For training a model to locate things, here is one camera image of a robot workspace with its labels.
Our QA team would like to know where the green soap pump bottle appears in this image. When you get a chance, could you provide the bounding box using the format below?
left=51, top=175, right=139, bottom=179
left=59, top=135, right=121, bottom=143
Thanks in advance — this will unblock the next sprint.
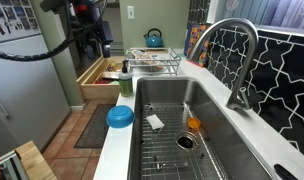
left=118, top=59, right=134, bottom=98

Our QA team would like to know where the blue plastic bowl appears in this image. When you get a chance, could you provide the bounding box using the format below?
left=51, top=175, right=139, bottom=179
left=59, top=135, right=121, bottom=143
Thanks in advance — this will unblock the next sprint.
left=105, top=105, right=136, bottom=129

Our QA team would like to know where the white sponge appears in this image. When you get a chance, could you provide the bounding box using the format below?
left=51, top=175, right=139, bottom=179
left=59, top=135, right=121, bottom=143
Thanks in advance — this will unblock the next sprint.
left=145, top=113, right=166, bottom=131

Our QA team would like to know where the teal kettle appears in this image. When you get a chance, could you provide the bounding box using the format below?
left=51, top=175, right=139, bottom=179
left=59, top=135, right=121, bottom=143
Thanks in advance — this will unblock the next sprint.
left=143, top=28, right=165, bottom=48

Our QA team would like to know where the red cloth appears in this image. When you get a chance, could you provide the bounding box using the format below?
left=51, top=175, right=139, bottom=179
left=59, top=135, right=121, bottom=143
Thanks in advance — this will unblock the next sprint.
left=93, top=78, right=113, bottom=85

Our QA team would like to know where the small orange cup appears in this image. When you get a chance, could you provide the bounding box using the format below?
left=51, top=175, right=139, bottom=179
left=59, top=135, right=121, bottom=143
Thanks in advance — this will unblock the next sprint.
left=187, top=116, right=202, bottom=130

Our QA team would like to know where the open wooden drawer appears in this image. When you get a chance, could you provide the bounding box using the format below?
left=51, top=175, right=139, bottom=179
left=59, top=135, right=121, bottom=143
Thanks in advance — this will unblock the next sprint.
left=75, top=54, right=126, bottom=101

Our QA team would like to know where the colourful mosaic board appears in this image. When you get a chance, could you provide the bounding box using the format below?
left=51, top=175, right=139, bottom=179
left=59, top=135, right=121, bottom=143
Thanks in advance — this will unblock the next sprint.
left=183, top=22, right=213, bottom=69

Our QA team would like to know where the dark floor rug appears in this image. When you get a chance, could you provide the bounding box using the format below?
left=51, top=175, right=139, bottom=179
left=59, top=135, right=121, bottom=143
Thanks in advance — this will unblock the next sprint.
left=74, top=103, right=117, bottom=149

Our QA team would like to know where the stainless steel sink basin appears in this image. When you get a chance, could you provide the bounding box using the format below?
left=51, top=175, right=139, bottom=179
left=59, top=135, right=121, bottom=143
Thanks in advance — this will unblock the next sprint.
left=126, top=75, right=273, bottom=180

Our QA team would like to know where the brushed steel gooseneck faucet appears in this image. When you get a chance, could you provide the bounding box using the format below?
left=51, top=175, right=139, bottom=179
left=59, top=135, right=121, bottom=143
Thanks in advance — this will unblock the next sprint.
left=186, top=18, right=260, bottom=111

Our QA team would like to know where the white refrigerator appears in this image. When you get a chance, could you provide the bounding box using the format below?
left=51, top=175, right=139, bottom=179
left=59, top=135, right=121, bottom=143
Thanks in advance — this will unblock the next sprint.
left=0, top=0, right=71, bottom=158

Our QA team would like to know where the light wooden block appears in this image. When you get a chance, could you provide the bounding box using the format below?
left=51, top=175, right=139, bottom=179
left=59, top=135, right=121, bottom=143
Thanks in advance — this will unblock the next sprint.
left=15, top=140, right=58, bottom=180

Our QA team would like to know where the white framed window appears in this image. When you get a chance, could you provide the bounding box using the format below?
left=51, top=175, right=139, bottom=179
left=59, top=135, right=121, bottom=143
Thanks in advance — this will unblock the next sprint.
left=215, top=0, right=304, bottom=34

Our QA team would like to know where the metal wire dish rack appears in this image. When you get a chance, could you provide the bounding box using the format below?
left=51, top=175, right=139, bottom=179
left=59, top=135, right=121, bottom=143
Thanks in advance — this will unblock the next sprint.
left=124, top=47, right=182, bottom=76

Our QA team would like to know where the metal wire sink grid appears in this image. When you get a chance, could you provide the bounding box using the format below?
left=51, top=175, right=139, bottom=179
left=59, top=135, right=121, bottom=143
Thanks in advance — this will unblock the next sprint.
left=140, top=102, right=228, bottom=180

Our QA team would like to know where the black camera on stand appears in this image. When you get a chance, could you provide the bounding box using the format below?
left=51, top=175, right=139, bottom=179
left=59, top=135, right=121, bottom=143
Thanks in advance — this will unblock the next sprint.
left=101, top=20, right=114, bottom=59

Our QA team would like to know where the white light switch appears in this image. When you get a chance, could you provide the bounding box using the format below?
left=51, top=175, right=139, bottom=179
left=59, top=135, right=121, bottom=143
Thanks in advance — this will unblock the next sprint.
left=126, top=5, right=136, bottom=20

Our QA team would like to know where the black braided cable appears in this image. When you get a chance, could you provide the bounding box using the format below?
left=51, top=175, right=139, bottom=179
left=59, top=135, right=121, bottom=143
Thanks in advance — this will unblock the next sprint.
left=0, top=0, right=108, bottom=62

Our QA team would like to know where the grey metal bracket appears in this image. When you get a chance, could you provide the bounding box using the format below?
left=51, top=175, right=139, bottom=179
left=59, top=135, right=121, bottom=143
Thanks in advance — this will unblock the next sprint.
left=0, top=150, right=30, bottom=180

